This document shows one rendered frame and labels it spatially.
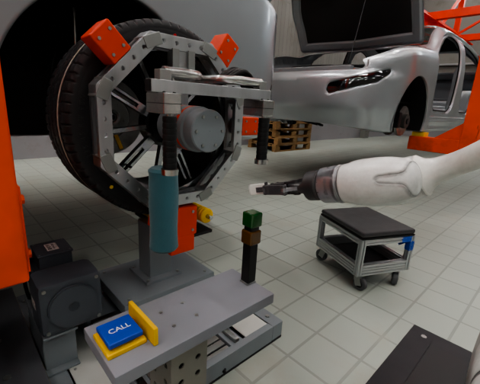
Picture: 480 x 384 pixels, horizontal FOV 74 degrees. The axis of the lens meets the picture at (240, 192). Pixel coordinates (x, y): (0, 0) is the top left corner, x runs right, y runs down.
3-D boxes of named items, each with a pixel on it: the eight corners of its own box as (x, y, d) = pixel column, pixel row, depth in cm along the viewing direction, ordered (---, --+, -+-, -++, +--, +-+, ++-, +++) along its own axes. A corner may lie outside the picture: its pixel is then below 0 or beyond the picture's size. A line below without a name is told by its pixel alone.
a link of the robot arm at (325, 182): (333, 166, 71) (309, 168, 75) (337, 206, 71) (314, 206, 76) (350, 162, 77) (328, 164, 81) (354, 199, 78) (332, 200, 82)
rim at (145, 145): (138, 205, 136) (209, 123, 151) (166, 221, 119) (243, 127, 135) (34, 113, 103) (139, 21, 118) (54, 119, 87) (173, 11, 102)
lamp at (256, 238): (251, 238, 90) (251, 225, 89) (260, 243, 87) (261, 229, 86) (240, 241, 87) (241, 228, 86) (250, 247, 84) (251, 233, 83)
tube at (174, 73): (179, 85, 101) (179, 49, 98) (217, 85, 88) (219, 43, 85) (125, 81, 89) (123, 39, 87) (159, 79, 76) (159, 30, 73)
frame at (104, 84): (228, 190, 135) (235, 51, 120) (239, 193, 130) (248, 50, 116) (95, 214, 99) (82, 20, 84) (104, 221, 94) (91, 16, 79)
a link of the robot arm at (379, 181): (334, 206, 70) (360, 206, 80) (412, 206, 59) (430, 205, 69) (333, 158, 71) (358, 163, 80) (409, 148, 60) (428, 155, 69)
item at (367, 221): (312, 257, 207) (319, 207, 197) (359, 252, 218) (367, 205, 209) (355, 294, 168) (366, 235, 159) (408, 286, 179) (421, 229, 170)
